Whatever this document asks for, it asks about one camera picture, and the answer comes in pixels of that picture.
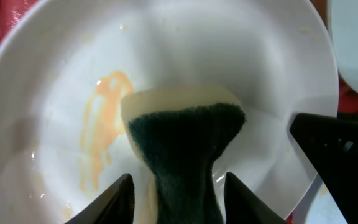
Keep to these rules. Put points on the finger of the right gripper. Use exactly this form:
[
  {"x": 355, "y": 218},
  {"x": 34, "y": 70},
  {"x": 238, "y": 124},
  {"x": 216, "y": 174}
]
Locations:
[{"x": 331, "y": 145}]

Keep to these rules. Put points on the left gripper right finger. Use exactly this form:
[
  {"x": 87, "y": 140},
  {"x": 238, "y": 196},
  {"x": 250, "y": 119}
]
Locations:
[{"x": 244, "y": 207}]

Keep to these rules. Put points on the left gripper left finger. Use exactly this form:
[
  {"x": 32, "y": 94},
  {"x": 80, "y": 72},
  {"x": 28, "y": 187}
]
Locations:
[{"x": 114, "y": 206}]

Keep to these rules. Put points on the white round plate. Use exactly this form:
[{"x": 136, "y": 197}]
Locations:
[{"x": 56, "y": 155}]

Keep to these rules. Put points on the green and yellow sponge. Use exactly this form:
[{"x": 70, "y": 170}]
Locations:
[{"x": 178, "y": 133}]

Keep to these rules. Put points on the light blue plate top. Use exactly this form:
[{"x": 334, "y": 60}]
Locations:
[{"x": 343, "y": 27}]

